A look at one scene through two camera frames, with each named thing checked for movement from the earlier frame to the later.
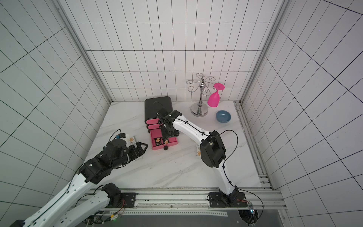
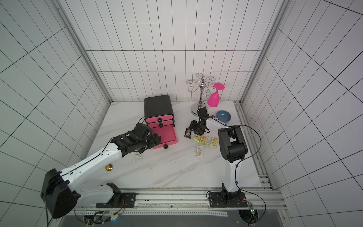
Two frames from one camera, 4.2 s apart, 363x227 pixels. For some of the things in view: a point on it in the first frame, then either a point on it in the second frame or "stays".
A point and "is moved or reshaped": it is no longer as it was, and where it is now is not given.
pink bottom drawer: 157,133 stays
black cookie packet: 158,140 is moved or reshaped
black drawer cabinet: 152,105 stays
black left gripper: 136,155 to 150,137
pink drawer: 154,126 stays
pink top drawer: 153,121 stays
